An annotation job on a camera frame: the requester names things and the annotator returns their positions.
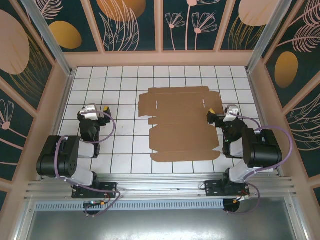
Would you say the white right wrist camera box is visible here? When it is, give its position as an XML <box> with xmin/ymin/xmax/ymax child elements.
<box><xmin>223</xmin><ymin>104</ymin><xmax>240</xmax><ymax>123</ymax></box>

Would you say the brown cardboard paper box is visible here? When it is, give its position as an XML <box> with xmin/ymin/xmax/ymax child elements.
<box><xmin>137</xmin><ymin>86</ymin><xmax>224</xmax><ymax>164</ymax></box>

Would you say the aluminium side rail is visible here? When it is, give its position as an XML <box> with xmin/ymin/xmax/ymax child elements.
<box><xmin>247</xmin><ymin>71</ymin><xmax>284</xmax><ymax>177</ymax></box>
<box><xmin>38</xmin><ymin>72</ymin><xmax>75</xmax><ymax>182</ymax></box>

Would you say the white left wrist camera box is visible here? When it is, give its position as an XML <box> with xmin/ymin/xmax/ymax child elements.
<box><xmin>78</xmin><ymin>103</ymin><xmax>99</xmax><ymax>120</ymax></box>

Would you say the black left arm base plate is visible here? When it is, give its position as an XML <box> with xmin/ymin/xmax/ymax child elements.
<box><xmin>71</xmin><ymin>181</ymin><xmax>118</xmax><ymax>199</ymax></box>

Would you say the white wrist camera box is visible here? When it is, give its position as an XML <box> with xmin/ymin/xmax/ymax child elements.
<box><xmin>78</xmin><ymin>103</ymin><xmax>99</xmax><ymax>120</ymax></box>
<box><xmin>223</xmin><ymin>104</ymin><xmax>240</xmax><ymax>123</ymax></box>

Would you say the slotted grey cable tray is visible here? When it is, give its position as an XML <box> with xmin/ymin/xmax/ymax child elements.
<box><xmin>34</xmin><ymin>199</ymin><xmax>225</xmax><ymax>211</ymax></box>

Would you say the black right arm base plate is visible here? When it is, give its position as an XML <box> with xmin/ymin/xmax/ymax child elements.
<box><xmin>204</xmin><ymin>179</ymin><xmax>251</xmax><ymax>197</ymax></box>

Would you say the aluminium corner post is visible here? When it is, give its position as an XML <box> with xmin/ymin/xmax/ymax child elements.
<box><xmin>20</xmin><ymin>0</ymin><xmax>76</xmax><ymax>77</ymax></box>
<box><xmin>245</xmin><ymin>0</ymin><xmax>293</xmax><ymax>74</ymax></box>

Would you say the long aluminium mounting rail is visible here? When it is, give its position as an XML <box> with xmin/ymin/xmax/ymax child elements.
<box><xmin>24</xmin><ymin>172</ymin><xmax>296</xmax><ymax>201</ymax></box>

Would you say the yellow power connector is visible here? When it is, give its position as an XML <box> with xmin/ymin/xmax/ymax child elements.
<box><xmin>232</xmin><ymin>193</ymin><xmax>251</xmax><ymax>205</ymax></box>

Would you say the grey metal sheet panel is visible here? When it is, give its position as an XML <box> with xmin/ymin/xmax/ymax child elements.
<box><xmin>14</xmin><ymin>196</ymin><xmax>310</xmax><ymax>240</ymax></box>

